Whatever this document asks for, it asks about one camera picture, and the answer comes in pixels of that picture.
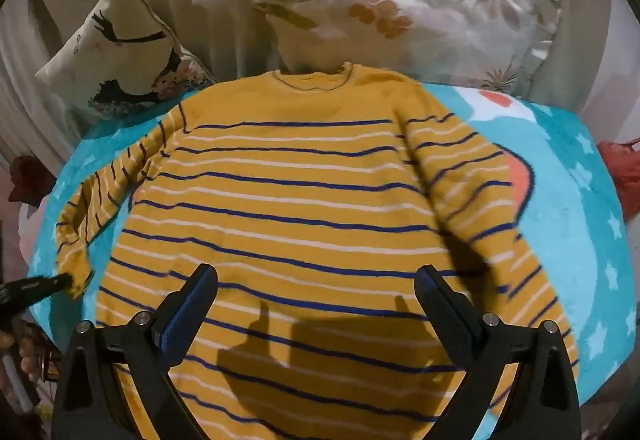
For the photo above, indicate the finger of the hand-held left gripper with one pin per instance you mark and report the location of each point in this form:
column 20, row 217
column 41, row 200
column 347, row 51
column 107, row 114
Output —
column 35, row 289

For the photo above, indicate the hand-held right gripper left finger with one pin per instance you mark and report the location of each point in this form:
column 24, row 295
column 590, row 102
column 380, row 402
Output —
column 186, row 320

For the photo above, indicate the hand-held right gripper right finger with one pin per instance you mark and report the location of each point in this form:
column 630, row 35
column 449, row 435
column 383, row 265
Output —
column 446, row 315

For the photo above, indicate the yellow striped sweater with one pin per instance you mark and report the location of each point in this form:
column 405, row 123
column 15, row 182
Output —
column 310, row 220

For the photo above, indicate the person's left hand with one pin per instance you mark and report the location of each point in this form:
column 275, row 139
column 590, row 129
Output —
column 35, row 362

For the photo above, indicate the dark red cloth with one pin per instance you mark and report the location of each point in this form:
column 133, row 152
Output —
column 27, row 180

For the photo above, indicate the turquoise star blanket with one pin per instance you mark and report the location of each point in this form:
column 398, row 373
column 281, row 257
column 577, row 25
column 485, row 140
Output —
column 565, row 180

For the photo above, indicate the cream bird print cushion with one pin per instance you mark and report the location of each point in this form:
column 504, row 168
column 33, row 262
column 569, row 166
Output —
column 120, row 54

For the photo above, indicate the white floral pillow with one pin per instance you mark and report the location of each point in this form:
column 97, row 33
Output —
column 415, row 14

